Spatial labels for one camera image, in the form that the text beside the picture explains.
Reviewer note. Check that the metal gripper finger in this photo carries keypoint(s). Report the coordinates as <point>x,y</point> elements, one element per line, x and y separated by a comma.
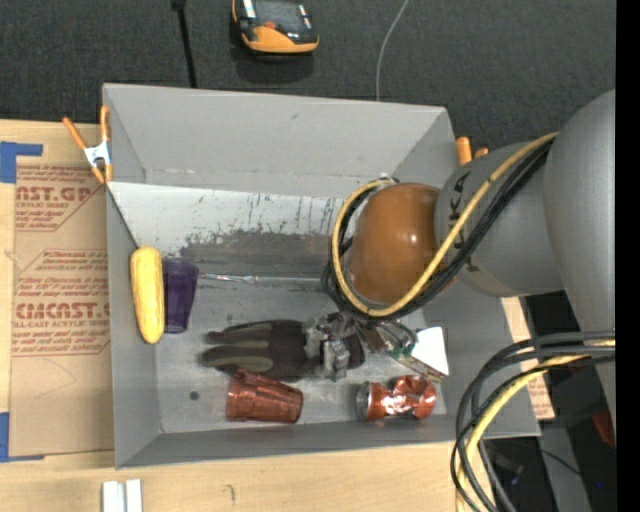
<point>337,359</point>
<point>318,338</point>

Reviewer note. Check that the dark brown glove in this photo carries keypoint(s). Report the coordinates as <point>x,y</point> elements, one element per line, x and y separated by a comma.
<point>270,350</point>

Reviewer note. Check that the crushed orange drink can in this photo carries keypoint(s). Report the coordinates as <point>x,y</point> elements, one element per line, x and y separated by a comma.
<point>395,399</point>

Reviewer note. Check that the copper red plastic cup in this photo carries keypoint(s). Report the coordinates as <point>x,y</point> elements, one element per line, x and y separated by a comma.
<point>262,399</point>

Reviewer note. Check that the purple plastic cup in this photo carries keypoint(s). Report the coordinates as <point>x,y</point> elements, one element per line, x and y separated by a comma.
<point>179,295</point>

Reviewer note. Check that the yellow toy corn cob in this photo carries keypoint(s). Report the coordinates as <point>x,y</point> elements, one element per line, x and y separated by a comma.
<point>148,295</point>

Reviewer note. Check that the grey metal bin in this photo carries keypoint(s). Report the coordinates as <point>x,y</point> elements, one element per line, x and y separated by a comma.
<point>280,145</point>

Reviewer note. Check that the brown cardboard board red print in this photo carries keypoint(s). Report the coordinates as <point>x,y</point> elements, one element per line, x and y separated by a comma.
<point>60,380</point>

